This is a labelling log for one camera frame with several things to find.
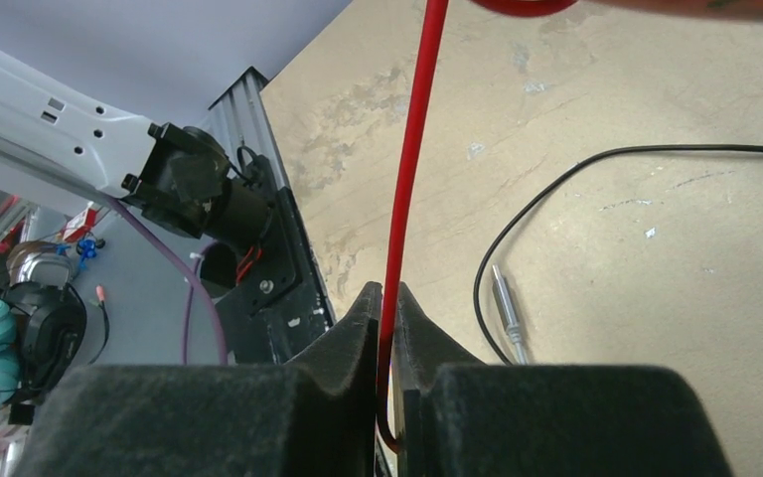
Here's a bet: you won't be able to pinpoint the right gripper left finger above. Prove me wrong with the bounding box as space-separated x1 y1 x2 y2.
14 282 382 476

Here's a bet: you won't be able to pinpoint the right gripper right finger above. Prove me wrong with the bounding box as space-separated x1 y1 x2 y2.
392 286 732 476

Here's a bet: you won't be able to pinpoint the black headphone cable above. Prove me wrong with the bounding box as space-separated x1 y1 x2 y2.
473 143 763 367

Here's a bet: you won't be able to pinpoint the red headphones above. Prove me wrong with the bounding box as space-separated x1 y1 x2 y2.
473 0 576 18

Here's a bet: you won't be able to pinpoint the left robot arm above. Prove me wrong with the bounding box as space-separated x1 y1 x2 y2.
0 51 274 251

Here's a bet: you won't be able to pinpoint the teal black background headphones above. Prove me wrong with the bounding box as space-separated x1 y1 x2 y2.
0 281 87 409

